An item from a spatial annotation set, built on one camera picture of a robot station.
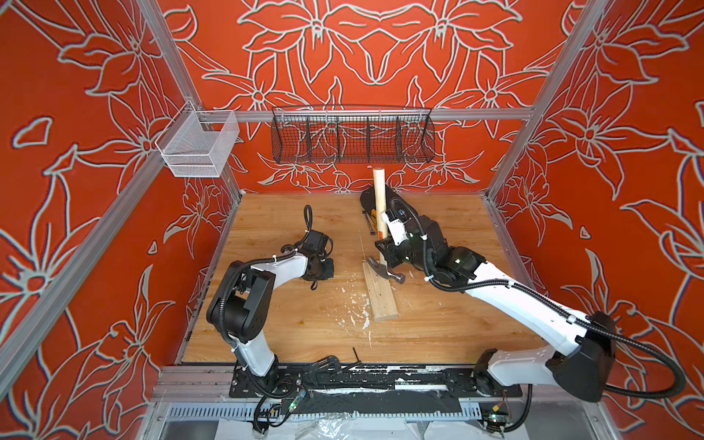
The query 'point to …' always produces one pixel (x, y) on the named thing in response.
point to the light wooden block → (380, 296)
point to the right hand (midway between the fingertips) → (378, 236)
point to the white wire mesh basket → (196, 144)
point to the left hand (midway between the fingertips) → (329, 270)
